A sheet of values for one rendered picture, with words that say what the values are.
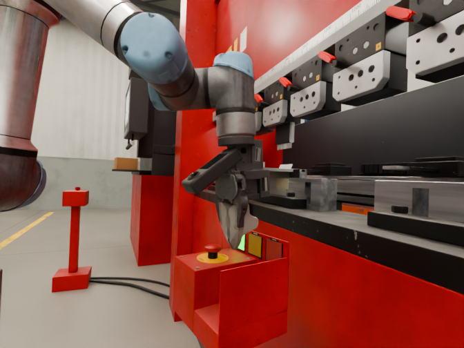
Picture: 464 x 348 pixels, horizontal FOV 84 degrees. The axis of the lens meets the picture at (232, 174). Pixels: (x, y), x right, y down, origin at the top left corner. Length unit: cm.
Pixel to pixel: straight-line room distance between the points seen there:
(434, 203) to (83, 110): 762
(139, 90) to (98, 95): 599
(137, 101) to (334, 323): 165
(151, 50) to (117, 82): 762
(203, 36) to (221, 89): 152
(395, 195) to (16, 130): 77
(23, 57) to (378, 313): 79
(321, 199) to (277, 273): 33
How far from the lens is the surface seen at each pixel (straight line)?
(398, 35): 75
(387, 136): 133
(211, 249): 59
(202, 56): 193
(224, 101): 48
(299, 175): 90
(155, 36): 37
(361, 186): 102
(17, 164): 64
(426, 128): 124
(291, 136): 98
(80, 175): 765
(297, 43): 99
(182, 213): 175
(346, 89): 74
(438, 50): 62
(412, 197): 61
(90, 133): 769
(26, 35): 68
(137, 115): 186
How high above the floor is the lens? 97
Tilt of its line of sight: 1 degrees up
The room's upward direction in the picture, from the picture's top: 2 degrees clockwise
